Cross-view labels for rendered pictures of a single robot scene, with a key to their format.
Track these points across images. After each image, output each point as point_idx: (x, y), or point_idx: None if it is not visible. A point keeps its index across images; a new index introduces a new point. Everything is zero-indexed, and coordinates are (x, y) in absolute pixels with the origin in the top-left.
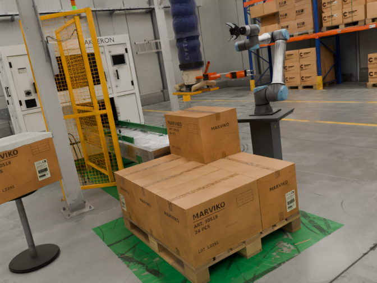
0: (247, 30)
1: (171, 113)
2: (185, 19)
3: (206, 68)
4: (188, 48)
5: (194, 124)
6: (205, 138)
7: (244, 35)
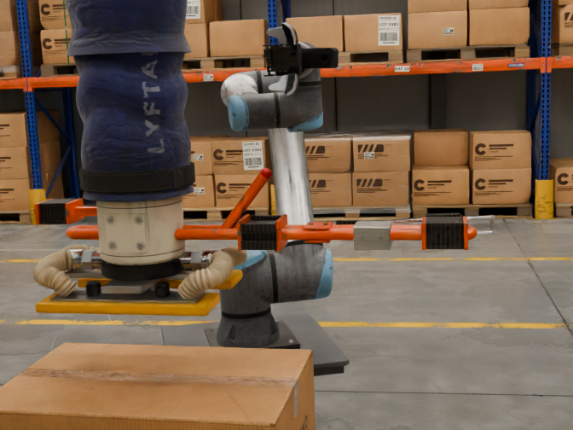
0: None
1: (23, 403)
2: None
3: (248, 199)
4: (165, 103)
5: None
6: None
7: (300, 76)
